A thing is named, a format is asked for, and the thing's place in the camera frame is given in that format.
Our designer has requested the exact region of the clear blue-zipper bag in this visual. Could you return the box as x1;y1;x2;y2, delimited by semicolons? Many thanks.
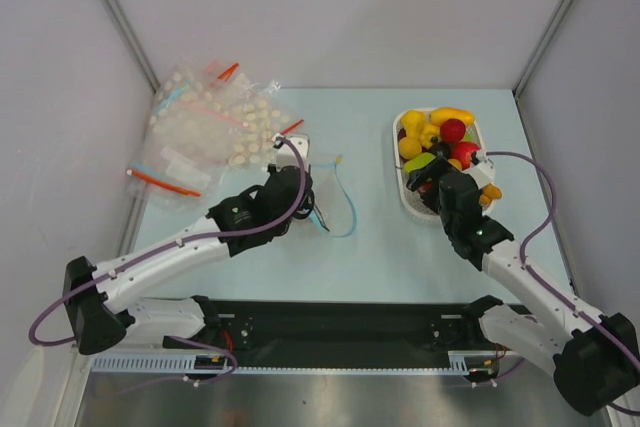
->
309;153;358;239

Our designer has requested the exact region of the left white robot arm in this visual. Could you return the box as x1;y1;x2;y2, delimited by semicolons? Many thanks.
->
63;166;314;355

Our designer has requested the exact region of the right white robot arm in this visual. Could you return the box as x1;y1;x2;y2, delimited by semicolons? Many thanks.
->
406;150;639;416

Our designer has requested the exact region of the pile of spare zip bags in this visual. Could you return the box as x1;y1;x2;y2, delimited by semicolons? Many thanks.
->
126;60;302;210

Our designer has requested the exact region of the green pear toy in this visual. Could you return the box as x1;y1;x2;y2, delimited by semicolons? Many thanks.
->
403;152;436;174

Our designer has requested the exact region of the dark purple plum toy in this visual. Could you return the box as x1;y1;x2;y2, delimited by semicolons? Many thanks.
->
428;141;452;159

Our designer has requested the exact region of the red apple toy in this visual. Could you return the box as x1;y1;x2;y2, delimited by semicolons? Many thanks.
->
451;141;480;170

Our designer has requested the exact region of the orange ginger toy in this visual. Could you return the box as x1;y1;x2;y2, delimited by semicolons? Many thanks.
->
479;184;502;209

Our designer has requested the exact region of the orange toy fruit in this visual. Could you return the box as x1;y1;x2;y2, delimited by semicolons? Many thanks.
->
398;136;422;161

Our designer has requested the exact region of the yellow bell pepper toy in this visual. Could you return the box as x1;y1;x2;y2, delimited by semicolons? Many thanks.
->
418;122;441;150

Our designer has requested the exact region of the red strawberry toy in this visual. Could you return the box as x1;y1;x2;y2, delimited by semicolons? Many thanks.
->
440;118;467;144

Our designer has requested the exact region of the white perforated basket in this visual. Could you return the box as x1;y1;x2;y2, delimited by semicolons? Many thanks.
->
393;107;501;224

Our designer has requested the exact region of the yellow mango toy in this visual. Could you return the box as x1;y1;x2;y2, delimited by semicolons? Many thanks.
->
429;107;475;127

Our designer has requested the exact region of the yellow pear toy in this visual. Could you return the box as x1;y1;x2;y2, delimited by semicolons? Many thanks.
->
400;110;427;139

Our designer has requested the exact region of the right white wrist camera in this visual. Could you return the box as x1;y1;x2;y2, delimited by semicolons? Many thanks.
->
464;149;496;190

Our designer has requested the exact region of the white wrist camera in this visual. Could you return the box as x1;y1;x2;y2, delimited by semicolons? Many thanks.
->
464;149;496;190
273;133;310;171

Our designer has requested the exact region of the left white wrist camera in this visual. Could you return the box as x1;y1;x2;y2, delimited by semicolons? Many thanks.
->
273;133;310;171

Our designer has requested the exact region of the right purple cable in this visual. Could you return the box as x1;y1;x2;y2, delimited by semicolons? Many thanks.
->
479;149;640;416

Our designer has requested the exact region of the purple cable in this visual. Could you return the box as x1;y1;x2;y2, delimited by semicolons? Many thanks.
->
479;149;640;416
28;135;309;347

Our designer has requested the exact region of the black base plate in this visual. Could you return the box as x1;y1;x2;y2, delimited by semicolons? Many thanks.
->
192;300;503;359

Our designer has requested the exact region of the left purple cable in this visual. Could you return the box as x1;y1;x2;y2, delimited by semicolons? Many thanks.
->
28;135;309;347

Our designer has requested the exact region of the grey slotted cable duct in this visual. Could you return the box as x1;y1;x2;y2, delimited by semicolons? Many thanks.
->
91;351;500;376

